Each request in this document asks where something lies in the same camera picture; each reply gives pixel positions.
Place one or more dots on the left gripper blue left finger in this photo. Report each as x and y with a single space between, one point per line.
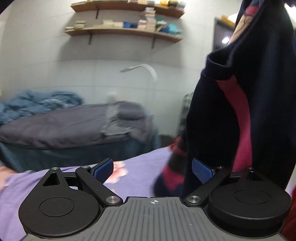
103 170

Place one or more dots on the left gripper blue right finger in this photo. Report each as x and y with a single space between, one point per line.
202 171

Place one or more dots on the navy cartoon print sweatshirt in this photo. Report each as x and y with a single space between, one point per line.
242 113

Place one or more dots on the grey duvet on far bed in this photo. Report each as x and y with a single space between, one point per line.
83 125

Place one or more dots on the grey folded towel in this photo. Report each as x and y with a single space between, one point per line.
128 118

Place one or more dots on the blue crumpled blanket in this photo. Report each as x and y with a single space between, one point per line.
30 103

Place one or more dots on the white gooseneck lamp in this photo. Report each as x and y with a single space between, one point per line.
142 77

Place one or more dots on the lower wooden wall shelf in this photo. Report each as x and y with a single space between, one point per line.
105 30

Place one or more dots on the wooden wall shelf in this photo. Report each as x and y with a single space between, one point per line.
125 6
105 30

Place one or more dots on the upper wooden wall shelf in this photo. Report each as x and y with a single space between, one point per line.
125 6

